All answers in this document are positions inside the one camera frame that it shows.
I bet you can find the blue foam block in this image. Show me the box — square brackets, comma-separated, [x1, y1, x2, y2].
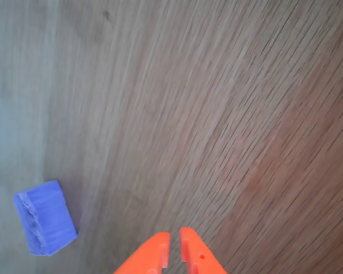
[13, 180, 78, 256]

